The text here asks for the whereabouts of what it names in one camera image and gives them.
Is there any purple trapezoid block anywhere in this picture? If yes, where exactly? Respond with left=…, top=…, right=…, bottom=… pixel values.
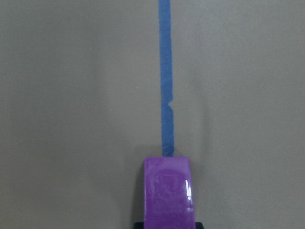
left=143, top=157, right=196, bottom=229

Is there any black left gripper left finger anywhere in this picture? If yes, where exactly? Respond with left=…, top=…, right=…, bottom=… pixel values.
left=133, top=222, right=144, bottom=229

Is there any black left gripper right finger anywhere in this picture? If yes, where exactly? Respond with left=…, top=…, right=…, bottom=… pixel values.
left=195, top=222, right=204, bottom=229

